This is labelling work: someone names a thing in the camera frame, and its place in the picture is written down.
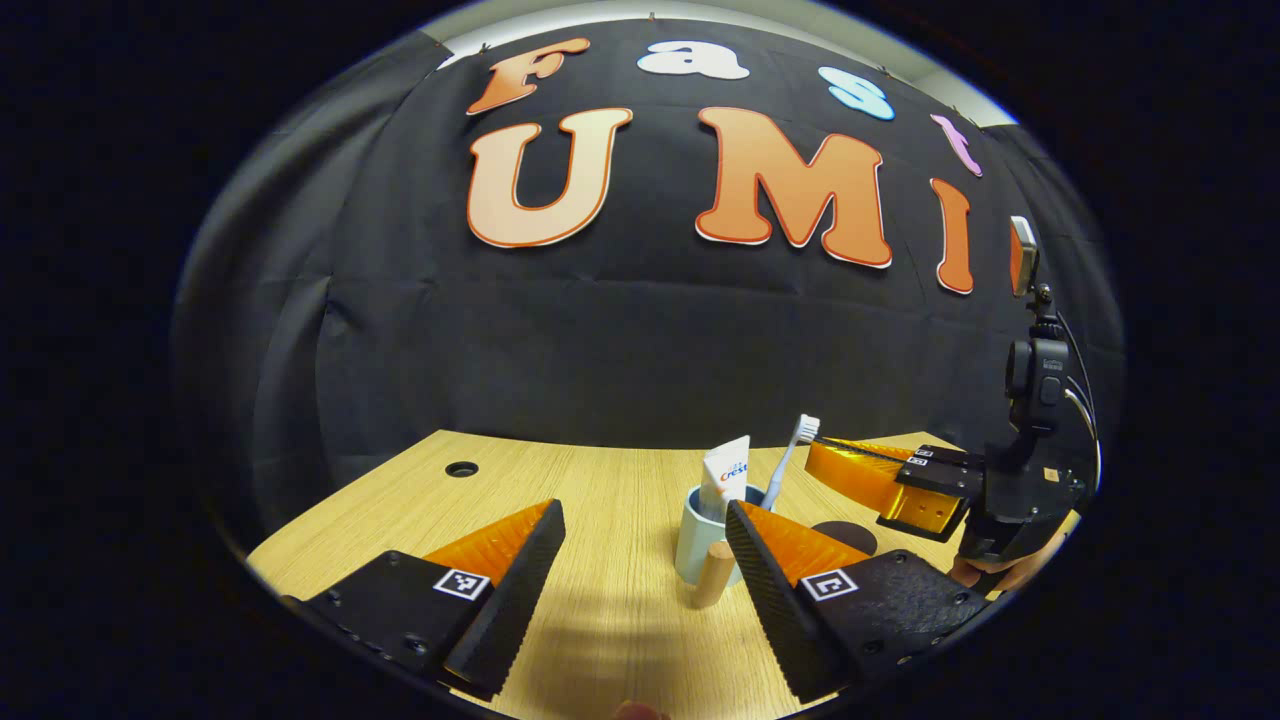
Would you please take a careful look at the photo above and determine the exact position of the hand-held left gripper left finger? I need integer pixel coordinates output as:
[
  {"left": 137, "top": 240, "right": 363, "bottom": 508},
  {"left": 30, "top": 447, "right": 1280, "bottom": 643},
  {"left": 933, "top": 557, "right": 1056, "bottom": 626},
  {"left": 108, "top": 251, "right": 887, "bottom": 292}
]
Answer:
[{"left": 285, "top": 498, "right": 566, "bottom": 701}]

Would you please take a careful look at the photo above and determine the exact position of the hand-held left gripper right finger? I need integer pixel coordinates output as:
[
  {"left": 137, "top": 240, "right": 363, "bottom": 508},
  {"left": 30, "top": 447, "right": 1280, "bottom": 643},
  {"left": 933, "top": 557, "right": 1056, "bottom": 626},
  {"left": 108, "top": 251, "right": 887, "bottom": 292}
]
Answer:
[{"left": 725, "top": 498, "right": 991, "bottom": 704}]

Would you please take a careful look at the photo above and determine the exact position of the dark brown round coaster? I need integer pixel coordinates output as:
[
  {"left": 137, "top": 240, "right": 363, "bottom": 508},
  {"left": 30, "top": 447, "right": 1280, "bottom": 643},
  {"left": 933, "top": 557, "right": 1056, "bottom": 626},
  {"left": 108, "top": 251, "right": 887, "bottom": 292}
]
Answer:
[{"left": 810, "top": 520, "right": 879, "bottom": 557}]

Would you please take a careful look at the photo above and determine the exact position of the light blue cup wooden handle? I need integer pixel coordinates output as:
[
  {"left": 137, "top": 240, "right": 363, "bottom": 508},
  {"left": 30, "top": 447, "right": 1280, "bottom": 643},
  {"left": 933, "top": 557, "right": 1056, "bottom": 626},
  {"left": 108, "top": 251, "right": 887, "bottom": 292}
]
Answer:
[{"left": 674, "top": 484, "right": 771, "bottom": 611}]

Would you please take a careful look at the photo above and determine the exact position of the white toothbrush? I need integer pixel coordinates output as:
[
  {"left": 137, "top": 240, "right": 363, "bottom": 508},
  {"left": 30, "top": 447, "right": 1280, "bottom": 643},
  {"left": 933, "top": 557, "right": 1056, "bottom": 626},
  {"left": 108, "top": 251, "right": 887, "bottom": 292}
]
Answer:
[{"left": 760, "top": 414, "right": 821, "bottom": 511}]

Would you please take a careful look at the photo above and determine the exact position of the white toothpaste tube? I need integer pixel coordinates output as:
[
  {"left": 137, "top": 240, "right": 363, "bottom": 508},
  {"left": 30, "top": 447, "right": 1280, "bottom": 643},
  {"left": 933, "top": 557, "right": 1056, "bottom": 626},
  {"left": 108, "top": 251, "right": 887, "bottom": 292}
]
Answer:
[{"left": 698, "top": 435, "right": 751, "bottom": 523}]

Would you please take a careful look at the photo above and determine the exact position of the wooden desktop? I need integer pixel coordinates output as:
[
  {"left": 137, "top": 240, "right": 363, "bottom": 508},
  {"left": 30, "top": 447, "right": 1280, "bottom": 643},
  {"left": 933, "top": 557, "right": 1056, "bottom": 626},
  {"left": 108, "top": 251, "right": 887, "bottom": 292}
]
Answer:
[{"left": 245, "top": 430, "right": 1081, "bottom": 720}]

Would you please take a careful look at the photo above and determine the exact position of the black backdrop cloth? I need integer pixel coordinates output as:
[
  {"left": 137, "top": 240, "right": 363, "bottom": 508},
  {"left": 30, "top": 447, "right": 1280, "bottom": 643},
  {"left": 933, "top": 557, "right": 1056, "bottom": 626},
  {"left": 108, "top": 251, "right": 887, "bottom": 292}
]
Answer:
[{"left": 175, "top": 20, "right": 1126, "bottom": 561}]

